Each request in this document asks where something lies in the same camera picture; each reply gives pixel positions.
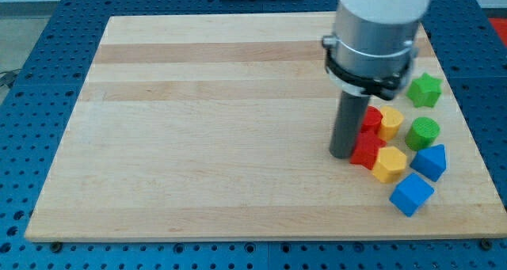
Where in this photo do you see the red circle block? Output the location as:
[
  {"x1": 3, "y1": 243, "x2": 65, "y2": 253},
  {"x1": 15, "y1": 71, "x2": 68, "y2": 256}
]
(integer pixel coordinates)
[{"x1": 360, "y1": 106, "x2": 383, "y2": 134}]

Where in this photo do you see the yellow heart block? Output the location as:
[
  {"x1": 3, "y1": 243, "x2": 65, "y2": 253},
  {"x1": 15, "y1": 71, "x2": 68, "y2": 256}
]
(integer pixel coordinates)
[{"x1": 377, "y1": 106, "x2": 405, "y2": 141}]

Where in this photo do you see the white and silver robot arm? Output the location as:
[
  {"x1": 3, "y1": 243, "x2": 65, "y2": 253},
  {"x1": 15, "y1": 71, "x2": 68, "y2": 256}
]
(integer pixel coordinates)
[{"x1": 322, "y1": 0, "x2": 431, "y2": 101}]

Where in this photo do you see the green circle block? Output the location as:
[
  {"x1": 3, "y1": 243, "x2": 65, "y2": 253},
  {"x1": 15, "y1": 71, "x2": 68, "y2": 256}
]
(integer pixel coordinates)
[{"x1": 405, "y1": 117, "x2": 440, "y2": 151}]

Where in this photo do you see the light wooden board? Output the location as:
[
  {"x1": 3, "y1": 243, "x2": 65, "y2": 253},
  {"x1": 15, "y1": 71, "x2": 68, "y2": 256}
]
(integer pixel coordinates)
[{"x1": 25, "y1": 12, "x2": 506, "y2": 242}]

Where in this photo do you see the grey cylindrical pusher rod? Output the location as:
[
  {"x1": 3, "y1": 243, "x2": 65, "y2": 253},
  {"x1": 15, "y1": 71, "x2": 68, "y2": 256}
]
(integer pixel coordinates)
[{"x1": 329, "y1": 92, "x2": 370, "y2": 159}]

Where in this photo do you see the red star block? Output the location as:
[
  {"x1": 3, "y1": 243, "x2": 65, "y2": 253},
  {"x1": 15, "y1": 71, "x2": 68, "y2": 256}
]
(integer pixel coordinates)
[{"x1": 349, "y1": 131, "x2": 387, "y2": 169}]

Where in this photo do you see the yellow hexagon block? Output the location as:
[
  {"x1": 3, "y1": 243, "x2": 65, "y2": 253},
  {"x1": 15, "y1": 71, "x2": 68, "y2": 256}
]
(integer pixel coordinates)
[{"x1": 372, "y1": 146, "x2": 407, "y2": 183}]

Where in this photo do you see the blue cube block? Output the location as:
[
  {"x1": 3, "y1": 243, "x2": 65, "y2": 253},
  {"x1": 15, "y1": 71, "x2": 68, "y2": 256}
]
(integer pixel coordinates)
[{"x1": 389, "y1": 173, "x2": 434, "y2": 217}]

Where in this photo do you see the green star block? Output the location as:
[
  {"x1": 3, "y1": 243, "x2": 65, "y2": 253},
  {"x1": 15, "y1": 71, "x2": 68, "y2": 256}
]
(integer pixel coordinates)
[{"x1": 406, "y1": 73, "x2": 443, "y2": 108}]

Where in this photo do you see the blue pentagon block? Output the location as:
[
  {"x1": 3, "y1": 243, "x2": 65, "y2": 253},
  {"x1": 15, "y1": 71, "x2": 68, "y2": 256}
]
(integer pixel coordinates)
[{"x1": 410, "y1": 144, "x2": 447, "y2": 182}]

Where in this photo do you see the black clamp ring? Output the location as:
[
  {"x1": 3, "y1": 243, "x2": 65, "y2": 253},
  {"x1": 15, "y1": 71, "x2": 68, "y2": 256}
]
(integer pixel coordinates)
[{"x1": 323, "y1": 50, "x2": 414, "y2": 101}]

